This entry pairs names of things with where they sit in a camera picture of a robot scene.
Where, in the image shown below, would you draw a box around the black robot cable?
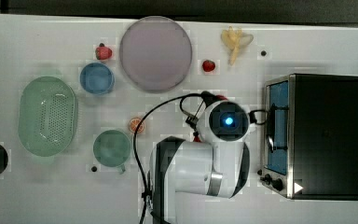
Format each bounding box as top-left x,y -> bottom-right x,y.
132,91 -> 271,224

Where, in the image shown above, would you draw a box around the red plush ketchup bottle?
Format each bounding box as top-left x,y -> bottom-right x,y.
215,95 -> 227,100

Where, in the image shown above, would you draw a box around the silver toaster oven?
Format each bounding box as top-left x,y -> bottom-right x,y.
258,74 -> 358,201

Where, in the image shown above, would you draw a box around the green plastic cup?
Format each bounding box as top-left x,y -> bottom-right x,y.
93,130 -> 131,174

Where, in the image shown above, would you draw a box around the green plastic colander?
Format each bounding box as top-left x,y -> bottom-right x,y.
18,77 -> 78,157

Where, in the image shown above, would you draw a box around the orange slice toy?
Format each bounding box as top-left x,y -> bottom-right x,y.
129,117 -> 145,133

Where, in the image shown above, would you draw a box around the peeled banana toy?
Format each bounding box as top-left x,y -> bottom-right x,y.
221,26 -> 254,65

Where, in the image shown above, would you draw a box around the grey round plate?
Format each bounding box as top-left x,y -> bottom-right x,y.
119,16 -> 192,92

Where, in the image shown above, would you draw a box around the strawberry toy with green leaves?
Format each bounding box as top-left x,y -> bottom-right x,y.
95,43 -> 113,61

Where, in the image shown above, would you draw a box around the blue plastic bowl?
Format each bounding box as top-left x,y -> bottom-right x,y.
79,63 -> 115,95

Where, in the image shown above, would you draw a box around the small red strawberry toy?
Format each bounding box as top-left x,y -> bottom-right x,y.
201,60 -> 215,73

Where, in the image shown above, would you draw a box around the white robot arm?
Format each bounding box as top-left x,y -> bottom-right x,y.
146,100 -> 254,224

